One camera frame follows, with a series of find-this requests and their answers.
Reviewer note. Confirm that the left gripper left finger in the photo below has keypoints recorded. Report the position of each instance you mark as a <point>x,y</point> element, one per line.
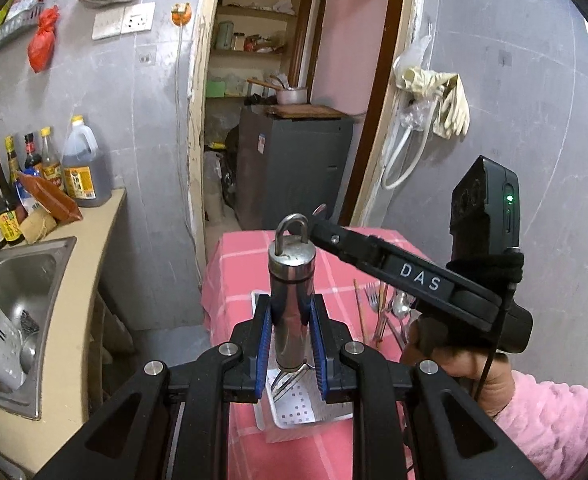
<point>172,422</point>

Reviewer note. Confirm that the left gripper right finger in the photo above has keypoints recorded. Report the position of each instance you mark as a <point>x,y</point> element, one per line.
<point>408,421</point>

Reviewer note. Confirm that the steel spoon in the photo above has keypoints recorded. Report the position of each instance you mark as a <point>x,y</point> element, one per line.
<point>402,310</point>

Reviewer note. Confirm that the wooden chopstick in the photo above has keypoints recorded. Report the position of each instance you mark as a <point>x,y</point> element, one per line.
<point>363,326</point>
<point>381,315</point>

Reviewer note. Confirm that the steel fork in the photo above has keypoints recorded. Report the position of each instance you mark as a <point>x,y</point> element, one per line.
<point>372,294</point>

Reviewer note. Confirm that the pink sleeve right forearm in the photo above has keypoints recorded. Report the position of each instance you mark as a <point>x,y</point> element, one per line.
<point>548,422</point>

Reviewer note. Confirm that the person's right hand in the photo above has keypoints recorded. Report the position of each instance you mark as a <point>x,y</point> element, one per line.
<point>499,386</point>

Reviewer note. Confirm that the pink checkered tablecloth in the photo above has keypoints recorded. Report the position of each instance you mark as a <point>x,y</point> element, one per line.
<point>236,277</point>

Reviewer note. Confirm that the white perforated utensil holder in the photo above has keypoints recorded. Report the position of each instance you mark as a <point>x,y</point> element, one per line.
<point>291,406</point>

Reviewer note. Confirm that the yellow rubber gloves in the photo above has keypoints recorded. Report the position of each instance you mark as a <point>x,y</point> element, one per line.
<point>452,114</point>

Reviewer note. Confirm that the white mug in sink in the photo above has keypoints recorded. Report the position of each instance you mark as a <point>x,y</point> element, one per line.
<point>11,373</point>

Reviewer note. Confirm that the stainless steel sink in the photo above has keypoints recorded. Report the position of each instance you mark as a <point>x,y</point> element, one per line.
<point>30,277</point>

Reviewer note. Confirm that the dark grey cabinet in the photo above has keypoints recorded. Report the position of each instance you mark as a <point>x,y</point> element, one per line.
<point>287,165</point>

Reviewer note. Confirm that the orange snack packet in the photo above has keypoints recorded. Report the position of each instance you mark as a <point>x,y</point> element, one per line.
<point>61,207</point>

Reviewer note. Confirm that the wooden cutting board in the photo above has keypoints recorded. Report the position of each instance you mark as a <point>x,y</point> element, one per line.
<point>303,111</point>

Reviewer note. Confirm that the dark soy sauce bottle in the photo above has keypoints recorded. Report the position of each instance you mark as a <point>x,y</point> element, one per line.
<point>9,205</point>

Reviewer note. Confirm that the metal pot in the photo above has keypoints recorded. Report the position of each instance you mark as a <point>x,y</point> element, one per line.
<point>292,96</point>

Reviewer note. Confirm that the large oil jug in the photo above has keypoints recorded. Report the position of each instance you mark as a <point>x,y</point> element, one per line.
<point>84,167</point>

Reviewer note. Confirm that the green box on shelf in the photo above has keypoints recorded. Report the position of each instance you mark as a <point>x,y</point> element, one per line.
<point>215,89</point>

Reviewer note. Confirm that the red plastic bag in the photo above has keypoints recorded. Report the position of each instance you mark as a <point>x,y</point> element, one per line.
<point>41,47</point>

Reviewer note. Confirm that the orange wall hook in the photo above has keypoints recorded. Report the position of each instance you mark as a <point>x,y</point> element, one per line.
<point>181,14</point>

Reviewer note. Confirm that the white wall socket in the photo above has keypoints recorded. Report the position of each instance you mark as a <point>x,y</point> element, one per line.
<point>123,20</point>

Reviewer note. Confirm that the grey wall shelf rack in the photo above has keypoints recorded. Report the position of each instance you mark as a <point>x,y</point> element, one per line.
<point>20,23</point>

